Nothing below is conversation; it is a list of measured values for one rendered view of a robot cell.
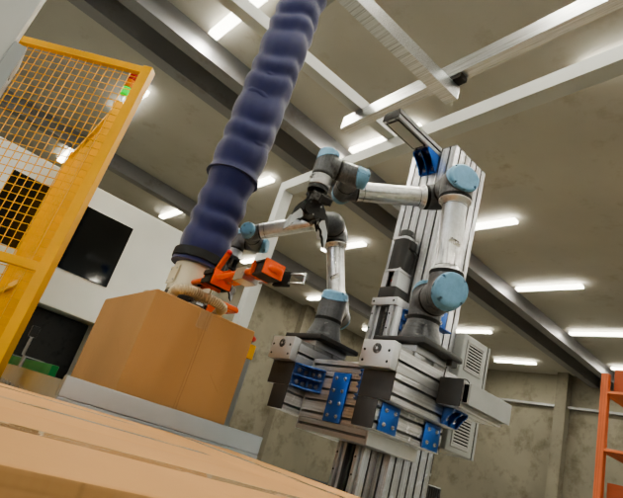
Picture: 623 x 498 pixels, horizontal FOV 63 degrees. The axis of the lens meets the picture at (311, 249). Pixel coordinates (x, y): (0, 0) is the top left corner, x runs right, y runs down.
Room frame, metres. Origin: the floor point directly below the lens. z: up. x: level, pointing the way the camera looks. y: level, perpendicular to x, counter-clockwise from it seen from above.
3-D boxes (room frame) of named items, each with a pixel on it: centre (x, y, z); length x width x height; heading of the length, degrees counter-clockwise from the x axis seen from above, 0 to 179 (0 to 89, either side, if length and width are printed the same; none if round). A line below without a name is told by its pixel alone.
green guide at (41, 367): (2.87, 1.32, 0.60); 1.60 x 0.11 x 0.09; 33
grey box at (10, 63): (1.87, 1.44, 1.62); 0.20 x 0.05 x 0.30; 33
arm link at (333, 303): (2.13, -0.16, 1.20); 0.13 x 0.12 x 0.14; 163
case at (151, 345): (2.02, 0.44, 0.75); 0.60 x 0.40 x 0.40; 32
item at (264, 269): (1.54, 0.11, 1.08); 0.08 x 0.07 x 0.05; 32
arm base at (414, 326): (1.73, -0.45, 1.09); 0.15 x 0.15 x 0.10
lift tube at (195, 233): (2.05, 0.43, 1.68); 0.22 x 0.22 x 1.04
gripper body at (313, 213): (1.55, 0.04, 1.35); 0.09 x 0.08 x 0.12; 21
